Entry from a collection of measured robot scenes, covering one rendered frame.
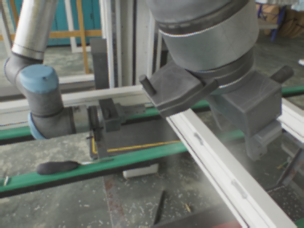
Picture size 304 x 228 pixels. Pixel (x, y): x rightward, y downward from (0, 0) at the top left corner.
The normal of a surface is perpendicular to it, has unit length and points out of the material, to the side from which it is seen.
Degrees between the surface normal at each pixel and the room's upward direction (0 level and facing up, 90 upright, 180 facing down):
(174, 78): 31
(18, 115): 90
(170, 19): 117
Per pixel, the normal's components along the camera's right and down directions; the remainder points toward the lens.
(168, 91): -0.43, -0.60
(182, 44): -0.53, 0.77
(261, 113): 0.40, 0.54
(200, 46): -0.28, 0.80
